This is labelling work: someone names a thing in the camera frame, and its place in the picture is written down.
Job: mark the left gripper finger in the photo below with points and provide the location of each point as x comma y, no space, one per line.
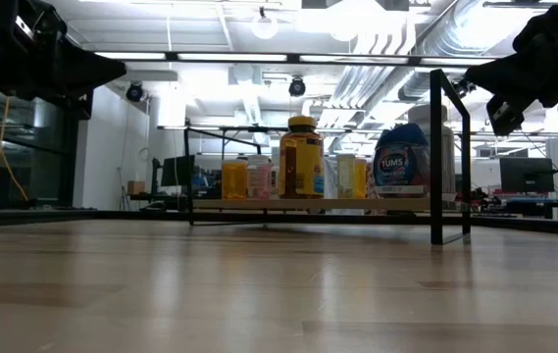
89,73
83,107

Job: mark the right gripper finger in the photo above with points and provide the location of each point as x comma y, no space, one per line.
504,76
504,115

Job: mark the large white bottle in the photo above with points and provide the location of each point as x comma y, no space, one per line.
423,115

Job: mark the blue Tums bottle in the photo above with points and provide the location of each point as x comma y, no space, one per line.
398,162

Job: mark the orange vial white cap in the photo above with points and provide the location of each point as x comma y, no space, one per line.
234,181
361,179

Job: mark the pale yellow vial white cap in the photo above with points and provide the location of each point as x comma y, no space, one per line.
345,176

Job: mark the wooden shelf black metal frame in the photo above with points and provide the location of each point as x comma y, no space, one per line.
239,204

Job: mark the pink vial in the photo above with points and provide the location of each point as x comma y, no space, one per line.
260,181

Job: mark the amber bottle yellow cap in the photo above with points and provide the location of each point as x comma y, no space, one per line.
303,162

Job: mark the wide black computer monitor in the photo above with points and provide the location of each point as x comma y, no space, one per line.
526,174

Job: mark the cardboard box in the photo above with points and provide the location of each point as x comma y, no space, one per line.
136,187

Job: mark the small black computer monitor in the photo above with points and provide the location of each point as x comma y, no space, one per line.
175,170

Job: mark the grey draped cloth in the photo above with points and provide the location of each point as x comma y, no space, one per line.
330,179

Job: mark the black beam with light strips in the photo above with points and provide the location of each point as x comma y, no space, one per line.
293,58

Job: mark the black round ceiling camera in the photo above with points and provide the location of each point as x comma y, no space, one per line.
135,92
297,87

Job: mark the black aluminium table frame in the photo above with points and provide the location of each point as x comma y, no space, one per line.
357,219

